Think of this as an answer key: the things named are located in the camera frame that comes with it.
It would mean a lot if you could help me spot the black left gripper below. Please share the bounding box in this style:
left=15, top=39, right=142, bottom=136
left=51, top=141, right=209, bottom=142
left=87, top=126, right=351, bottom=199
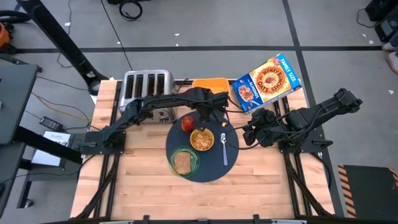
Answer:
left=194, top=88, right=231, bottom=131

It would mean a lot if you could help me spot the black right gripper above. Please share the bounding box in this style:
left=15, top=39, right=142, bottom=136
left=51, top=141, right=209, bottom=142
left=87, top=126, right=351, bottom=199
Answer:
left=243, top=108, right=282, bottom=147

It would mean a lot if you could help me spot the blue patterned ceramic bowl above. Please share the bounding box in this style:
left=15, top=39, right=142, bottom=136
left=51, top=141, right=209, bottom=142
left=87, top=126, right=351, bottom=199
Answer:
left=190, top=128, right=215, bottom=152

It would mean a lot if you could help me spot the red apple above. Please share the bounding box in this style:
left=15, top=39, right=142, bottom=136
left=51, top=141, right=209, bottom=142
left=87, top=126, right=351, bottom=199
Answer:
left=181, top=116, right=196, bottom=133

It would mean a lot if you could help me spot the silver spoon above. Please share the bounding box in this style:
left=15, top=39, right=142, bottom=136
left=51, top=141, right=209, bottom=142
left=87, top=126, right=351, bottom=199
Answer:
left=220, top=133, right=229, bottom=167

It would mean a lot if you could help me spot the green transparent glass plate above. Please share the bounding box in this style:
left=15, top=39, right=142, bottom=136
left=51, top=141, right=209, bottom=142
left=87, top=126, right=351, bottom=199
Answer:
left=169, top=146, right=200, bottom=175

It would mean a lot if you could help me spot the brown toast slice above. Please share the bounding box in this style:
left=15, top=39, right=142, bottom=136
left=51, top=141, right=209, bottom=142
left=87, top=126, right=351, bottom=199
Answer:
left=174, top=151, right=192, bottom=175

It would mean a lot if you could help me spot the blue family size cereal box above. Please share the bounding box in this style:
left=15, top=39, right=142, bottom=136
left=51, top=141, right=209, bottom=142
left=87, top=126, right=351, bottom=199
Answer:
left=231, top=52, right=302, bottom=113

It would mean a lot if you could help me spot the yellow plastic bin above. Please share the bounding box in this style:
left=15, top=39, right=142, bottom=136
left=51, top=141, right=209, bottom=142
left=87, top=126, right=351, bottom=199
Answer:
left=192, top=77, right=231, bottom=96

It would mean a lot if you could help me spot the round dark woven placemat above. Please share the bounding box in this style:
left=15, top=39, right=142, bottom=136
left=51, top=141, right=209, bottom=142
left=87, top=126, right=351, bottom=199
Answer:
left=165, top=111, right=240, bottom=183

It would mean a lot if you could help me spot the stainless steel four-slot toaster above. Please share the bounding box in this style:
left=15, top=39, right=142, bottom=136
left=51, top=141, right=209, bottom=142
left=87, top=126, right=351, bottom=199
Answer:
left=119, top=69, right=178, bottom=124

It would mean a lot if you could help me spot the black yellow hazard floor mat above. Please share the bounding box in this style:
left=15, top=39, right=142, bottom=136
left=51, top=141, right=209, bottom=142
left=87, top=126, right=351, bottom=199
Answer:
left=337, top=164, right=398, bottom=220

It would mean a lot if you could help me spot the black power adapter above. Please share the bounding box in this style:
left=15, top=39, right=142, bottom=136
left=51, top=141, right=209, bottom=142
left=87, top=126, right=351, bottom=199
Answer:
left=39, top=116, right=65, bottom=132

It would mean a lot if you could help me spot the white booklet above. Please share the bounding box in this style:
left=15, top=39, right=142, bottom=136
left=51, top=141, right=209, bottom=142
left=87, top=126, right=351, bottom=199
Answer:
left=30, top=130, right=72, bottom=167

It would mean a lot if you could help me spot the black perforated column stand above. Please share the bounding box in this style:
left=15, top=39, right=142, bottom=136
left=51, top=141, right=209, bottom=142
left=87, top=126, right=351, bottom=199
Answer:
left=17, top=0, right=109, bottom=96

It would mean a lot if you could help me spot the black equipment case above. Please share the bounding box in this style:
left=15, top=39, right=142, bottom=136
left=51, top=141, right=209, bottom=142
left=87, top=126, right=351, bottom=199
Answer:
left=365, top=0, right=398, bottom=43

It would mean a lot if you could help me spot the dark grey side table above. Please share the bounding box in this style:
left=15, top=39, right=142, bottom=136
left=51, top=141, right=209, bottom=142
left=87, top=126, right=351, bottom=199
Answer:
left=0, top=63, right=41, bottom=146

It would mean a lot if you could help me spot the orange black shop vacuum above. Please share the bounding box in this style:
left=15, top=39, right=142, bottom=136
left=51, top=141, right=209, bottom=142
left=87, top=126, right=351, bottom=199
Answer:
left=0, top=11, right=32, bottom=54

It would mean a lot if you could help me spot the black aluminium rig frame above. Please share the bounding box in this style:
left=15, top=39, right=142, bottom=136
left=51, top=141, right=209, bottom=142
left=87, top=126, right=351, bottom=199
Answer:
left=73, top=79, right=336, bottom=224

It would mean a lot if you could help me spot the black coiled cable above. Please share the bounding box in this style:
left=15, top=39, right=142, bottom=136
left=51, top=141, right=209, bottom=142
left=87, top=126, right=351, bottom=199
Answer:
left=119, top=0, right=143, bottom=21

